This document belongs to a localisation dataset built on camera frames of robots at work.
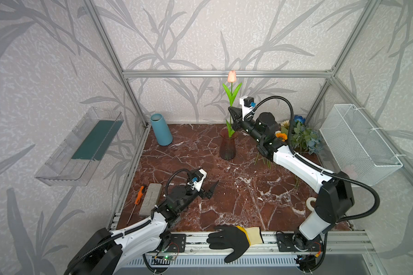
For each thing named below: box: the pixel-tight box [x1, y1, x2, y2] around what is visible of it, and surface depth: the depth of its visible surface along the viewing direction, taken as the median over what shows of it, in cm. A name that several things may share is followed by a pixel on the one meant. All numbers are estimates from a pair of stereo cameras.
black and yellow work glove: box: [206, 225, 264, 263], surface depth 76 cm
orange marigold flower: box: [275, 130, 288, 143], surface depth 110 cm
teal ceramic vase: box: [150, 113, 173, 147], surface depth 101 cm
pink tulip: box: [222, 70, 243, 139], surface depth 69 cm
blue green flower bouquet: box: [290, 115, 322, 155], surface depth 104 cm
